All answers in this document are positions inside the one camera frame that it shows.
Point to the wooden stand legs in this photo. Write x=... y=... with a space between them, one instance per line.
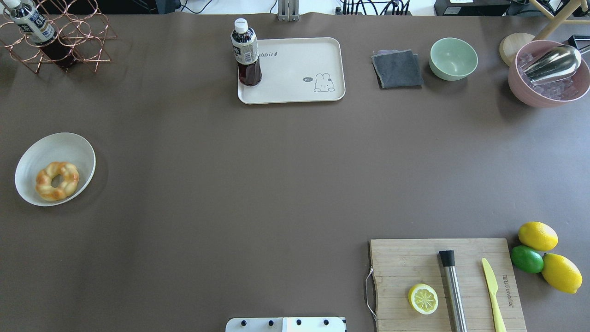
x=560 y=18

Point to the green lime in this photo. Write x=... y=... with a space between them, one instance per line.
x=526 y=259

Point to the wooden cutting board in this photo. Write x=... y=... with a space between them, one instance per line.
x=399 y=264

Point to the dark tea bottle on tray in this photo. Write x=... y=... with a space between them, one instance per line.
x=246 y=51

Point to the green bowl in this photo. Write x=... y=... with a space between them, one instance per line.
x=452 y=59

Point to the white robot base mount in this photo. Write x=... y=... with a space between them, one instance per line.
x=287 y=324

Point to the pink ice bowl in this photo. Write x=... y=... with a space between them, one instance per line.
x=525 y=91

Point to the yellow lemon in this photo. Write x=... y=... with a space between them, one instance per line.
x=561 y=273
x=537 y=235

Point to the dark bottle in rack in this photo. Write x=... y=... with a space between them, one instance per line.
x=41 y=33

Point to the glazed twisted donut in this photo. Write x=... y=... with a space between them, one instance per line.
x=57 y=181

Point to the copper wire bottle rack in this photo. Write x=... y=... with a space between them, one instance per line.
x=80 y=26

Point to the metal camera post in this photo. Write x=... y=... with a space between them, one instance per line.
x=288 y=10

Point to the upper yellow lemon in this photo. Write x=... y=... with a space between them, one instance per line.
x=537 y=235

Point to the cream rabbit tray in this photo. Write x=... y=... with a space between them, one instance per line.
x=297 y=70

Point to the grey folded cloth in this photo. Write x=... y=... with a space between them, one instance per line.
x=397 y=69

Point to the yellow plastic knife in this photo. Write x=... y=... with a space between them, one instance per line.
x=493 y=288

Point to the round wooden lid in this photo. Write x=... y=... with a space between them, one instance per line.
x=511 y=44

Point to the lower yellow lemon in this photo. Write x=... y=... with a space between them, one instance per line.
x=561 y=273

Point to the half lemon slice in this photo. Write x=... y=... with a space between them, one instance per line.
x=423 y=298

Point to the metal scoop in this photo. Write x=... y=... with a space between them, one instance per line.
x=558 y=63

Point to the white oval plate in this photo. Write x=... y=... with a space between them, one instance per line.
x=64 y=146

